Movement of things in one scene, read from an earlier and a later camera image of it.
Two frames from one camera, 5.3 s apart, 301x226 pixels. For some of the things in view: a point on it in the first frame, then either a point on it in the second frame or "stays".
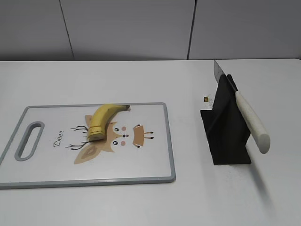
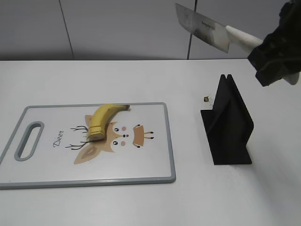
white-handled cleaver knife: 259,134 → 215,33
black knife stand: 226,128 stays
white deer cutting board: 49,148 stays
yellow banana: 100,118 stays
